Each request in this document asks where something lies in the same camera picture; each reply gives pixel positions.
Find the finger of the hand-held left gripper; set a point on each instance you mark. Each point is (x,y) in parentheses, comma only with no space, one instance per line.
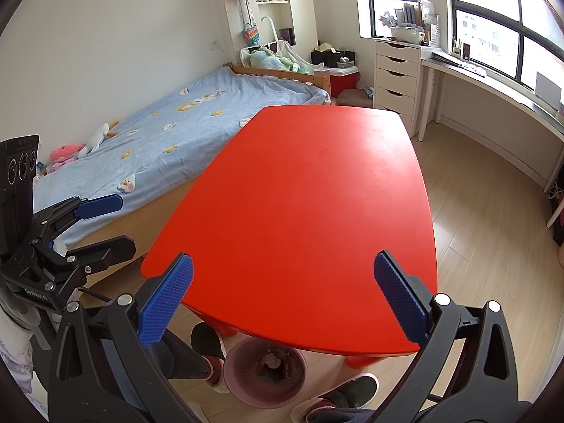
(105,253)
(101,206)

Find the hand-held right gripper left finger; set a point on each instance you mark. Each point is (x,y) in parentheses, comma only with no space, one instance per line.
(169,299)

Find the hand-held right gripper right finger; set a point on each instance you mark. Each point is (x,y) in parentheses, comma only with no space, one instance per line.
(398,293)

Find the pink trash bin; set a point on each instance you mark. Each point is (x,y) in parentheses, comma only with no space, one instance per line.
(238,383)

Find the pink plush toy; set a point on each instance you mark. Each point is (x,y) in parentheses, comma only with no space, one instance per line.
(65,155)

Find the person's left leg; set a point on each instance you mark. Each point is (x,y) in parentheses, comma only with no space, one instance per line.
(180,361)

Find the person's leg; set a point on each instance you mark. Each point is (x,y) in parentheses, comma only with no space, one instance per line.
(180,361)
(343,416)

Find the red white left slipper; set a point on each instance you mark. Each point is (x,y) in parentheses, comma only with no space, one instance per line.
(211,352)

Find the red white slipper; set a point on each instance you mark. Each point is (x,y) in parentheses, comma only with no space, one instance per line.
(348,394)
(211,352)

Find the white goose plush toy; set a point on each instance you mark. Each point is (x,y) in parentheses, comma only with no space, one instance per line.
(99,135)

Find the red table leg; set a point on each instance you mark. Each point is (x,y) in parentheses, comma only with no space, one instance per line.
(365,362)

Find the bed with blue sheet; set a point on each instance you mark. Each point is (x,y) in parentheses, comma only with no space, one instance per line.
(176,127)

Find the red white right slipper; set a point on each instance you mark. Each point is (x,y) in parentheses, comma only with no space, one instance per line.
(348,394)

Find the person's right leg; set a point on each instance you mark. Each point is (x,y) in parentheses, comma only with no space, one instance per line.
(343,416)

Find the brown floor cushion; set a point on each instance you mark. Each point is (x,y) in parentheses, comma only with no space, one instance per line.
(352,98)

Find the white drawer cabinet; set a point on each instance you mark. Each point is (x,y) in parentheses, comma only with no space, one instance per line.
(396,83)

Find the red cooler box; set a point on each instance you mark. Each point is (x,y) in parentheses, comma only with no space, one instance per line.
(343,81)

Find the long white desk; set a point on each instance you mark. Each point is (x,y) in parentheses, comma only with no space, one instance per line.
(493,92)

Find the pile of plush toys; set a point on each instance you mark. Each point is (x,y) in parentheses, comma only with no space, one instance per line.
(268,59)

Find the rainbow hanging bag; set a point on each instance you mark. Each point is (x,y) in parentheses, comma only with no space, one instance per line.
(252,35)

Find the black storage bag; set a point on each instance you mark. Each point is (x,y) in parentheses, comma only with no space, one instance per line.
(332,58)

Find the white laptop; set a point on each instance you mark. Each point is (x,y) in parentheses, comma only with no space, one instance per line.
(548,89)

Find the cream hat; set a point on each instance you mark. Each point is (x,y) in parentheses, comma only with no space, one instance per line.
(326,47)

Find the row of books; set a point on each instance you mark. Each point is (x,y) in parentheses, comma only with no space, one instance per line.
(418,15)

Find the black framed window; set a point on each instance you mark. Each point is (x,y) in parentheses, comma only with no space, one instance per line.
(484,9)

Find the wooden bed frame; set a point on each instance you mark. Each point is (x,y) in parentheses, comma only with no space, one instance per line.
(282,74)

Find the white wall shelf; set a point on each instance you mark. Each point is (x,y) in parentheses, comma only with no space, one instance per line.
(273,4)

